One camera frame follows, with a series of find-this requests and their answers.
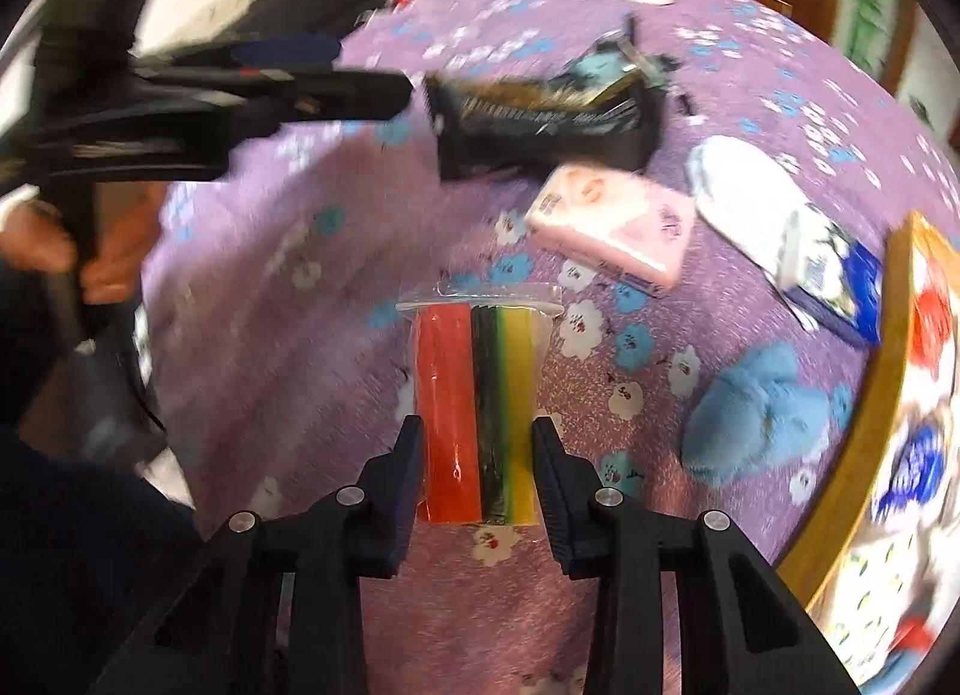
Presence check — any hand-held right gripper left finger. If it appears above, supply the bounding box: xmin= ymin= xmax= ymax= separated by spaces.
xmin=90 ymin=414 xmax=425 ymax=695

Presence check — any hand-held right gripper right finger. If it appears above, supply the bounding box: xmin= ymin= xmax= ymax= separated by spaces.
xmin=531 ymin=416 xmax=863 ymax=695

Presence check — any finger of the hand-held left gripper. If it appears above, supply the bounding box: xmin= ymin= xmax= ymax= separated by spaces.
xmin=281 ymin=71 xmax=415 ymax=127
xmin=232 ymin=34 xmax=342 ymax=70

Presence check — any red black yellow strips packet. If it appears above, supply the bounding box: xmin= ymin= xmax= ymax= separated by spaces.
xmin=395 ymin=282 xmax=563 ymax=527

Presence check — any black snack bag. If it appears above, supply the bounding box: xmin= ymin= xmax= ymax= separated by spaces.
xmin=424 ymin=39 xmax=665 ymax=180

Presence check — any golden tray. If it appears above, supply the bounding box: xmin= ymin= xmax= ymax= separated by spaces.
xmin=776 ymin=211 xmax=960 ymax=695

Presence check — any white printed tissue pack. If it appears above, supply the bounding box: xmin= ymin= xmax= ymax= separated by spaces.
xmin=821 ymin=537 xmax=946 ymax=673

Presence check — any blue plastic tissue packet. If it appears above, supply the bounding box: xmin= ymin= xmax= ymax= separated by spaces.
xmin=889 ymin=421 xmax=947 ymax=516

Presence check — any person's left hand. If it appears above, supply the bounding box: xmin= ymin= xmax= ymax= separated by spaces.
xmin=0 ymin=183 xmax=170 ymax=305

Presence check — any purple floral tablecloth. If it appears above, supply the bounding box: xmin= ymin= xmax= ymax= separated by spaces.
xmin=139 ymin=0 xmax=960 ymax=695

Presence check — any blue towel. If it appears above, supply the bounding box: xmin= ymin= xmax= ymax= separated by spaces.
xmin=686 ymin=342 xmax=833 ymax=490

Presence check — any pink tissue pack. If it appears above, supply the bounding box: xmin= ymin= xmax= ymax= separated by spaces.
xmin=523 ymin=164 xmax=698 ymax=297

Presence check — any person's dark clothing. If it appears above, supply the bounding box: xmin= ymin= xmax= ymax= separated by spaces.
xmin=0 ymin=267 xmax=207 ymax=695

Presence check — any white cloth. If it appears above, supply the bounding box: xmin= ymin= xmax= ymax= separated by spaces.
xmin=686 ymin=136 xmax=807 ymax=272

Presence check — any white and blue packet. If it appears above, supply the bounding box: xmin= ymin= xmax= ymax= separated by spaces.
xmin=776 ymin=204 xmax=884 ymax=350

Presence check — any red plastic bag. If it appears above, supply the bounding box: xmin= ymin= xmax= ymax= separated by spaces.
xmin=909 ymin=279 xmax=960 ymax=374

